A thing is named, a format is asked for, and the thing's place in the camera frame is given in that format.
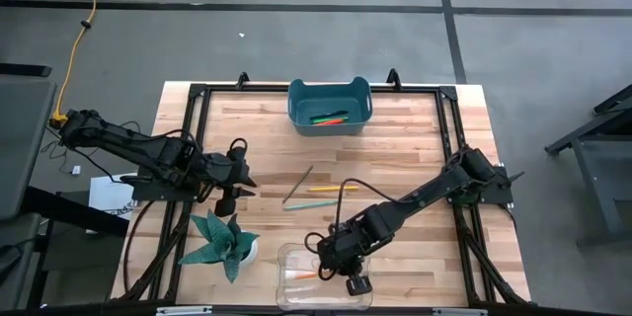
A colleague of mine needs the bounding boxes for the dark metal table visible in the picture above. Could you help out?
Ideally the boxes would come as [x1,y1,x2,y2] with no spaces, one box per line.
[544,83,632,249]

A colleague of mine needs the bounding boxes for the white paper sheet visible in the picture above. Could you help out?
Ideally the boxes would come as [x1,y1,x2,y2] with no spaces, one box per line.
[87,172,138,222]

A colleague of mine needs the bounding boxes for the yellow pencil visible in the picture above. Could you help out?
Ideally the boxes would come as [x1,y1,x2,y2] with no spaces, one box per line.
[306,185,360,194]

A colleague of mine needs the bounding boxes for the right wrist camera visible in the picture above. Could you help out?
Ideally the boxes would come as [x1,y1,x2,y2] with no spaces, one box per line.
[345,275,374,298]

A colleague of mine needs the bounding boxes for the grey table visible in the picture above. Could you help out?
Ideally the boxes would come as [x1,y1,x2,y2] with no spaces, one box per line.
[0,76,58,222]

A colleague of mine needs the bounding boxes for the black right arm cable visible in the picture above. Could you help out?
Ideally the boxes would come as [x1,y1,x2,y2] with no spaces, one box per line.
[333,177,396,231]

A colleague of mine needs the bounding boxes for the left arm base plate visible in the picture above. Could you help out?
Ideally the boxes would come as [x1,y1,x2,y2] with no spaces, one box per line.
[130,162,204,203]

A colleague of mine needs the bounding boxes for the green artificial plant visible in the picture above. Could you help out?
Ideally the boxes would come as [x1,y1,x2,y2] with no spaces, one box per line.
[177,208,262,285]

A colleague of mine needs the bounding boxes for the black pen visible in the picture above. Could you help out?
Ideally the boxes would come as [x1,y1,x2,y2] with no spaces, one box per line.
[308,110,351,121]

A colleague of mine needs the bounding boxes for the teal pencil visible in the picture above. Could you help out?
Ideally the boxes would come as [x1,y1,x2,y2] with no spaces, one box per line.
[282,199,341,212]

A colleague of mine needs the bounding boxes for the white plant pot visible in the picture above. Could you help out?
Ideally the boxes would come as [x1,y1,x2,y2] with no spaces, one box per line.
[238,237,260,269]

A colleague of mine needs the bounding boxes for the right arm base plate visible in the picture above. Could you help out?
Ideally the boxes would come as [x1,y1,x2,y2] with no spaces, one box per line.
[441,163,515,206]

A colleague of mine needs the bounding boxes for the silver bracket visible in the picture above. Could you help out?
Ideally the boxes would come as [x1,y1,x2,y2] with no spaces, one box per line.
[155,305,214,316]
[432,307,489,316]

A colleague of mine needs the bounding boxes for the yellow extension cable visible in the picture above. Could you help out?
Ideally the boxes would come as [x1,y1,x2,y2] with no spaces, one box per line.
[47,0,98,130]

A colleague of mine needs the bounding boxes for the black aluminium frame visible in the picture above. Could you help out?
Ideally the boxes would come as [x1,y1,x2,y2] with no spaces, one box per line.
[112,67,533,307]

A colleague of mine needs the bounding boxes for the clear plastic bin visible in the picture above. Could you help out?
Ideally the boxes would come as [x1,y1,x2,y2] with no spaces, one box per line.
[275,241,374,312]

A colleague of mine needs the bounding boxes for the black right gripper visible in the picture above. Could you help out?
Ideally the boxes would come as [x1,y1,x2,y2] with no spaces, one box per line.
[315,229,372,282]

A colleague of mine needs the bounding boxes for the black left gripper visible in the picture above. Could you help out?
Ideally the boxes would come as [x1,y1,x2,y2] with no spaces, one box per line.
[199,145,259,200]

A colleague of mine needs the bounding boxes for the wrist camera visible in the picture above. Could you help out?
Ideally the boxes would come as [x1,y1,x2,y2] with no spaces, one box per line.
[345,275,374,298]
[213,196,240,219]

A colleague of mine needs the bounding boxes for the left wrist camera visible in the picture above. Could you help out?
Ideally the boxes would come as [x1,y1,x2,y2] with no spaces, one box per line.
[213,196,240,219]

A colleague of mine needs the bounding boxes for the teal plastic bin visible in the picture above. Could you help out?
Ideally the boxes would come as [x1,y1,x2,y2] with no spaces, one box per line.
[286,75,374,137]

